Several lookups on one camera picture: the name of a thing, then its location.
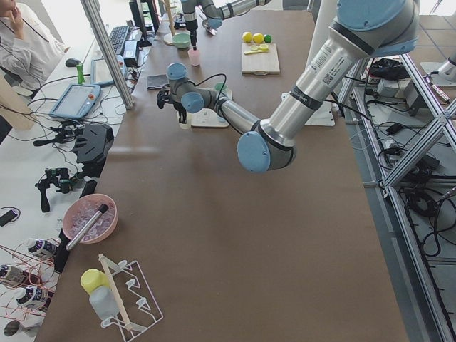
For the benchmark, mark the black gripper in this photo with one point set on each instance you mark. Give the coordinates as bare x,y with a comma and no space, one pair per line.
192,27
182,111

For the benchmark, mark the pink plastic cup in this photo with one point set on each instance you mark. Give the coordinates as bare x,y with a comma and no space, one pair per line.
194,57

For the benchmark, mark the green plastic cup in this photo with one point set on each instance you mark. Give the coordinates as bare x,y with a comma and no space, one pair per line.
221,88

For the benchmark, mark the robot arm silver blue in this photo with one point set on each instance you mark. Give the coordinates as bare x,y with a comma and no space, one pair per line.
359,30
215,15

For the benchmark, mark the cream rabbit tray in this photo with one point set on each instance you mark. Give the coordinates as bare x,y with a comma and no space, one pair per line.
206,118

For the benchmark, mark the green bowl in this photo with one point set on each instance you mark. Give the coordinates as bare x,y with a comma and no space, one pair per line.
181,40

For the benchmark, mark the metal scoop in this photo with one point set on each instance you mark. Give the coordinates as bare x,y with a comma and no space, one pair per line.
209,28

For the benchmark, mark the wooden cup stand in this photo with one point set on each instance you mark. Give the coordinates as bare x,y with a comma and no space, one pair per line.
167,17

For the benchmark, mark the grey folded cloth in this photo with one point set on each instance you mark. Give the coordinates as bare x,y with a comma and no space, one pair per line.
157,82

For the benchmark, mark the whole yellow lemon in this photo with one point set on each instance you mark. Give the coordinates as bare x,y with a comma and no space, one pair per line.
247,37
258,38

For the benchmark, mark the yellow plastic knife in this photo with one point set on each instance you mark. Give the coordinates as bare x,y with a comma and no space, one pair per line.
246,53

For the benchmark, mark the wooden cutting board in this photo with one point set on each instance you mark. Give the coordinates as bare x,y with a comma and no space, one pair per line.
260,63

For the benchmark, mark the black keyboard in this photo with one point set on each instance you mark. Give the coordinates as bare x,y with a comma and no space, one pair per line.
118,37

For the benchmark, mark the blue teach pendant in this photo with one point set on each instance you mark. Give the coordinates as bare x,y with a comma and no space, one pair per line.
100,73
76,101

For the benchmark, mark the metal muddler in bowl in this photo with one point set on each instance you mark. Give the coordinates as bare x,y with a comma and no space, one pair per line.
83,231

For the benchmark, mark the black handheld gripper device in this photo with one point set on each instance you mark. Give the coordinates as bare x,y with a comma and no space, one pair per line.
60,178

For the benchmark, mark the pink bowl with ice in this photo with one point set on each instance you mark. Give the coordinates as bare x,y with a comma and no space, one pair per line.
86,208

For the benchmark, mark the seated person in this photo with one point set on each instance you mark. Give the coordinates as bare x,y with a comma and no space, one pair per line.
28,48

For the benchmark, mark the yellow cup on rack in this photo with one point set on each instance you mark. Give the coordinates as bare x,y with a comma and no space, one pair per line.
91,279

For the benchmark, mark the purple label bottle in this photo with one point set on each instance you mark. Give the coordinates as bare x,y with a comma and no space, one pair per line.
41,248

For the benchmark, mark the clear cup on rack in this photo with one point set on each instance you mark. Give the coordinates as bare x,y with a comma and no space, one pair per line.
103,302

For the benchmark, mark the aluminium frame post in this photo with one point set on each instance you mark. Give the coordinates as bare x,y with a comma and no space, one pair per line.
92,12

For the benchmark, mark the white wire cup rack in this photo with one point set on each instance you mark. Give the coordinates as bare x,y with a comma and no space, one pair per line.
139,310

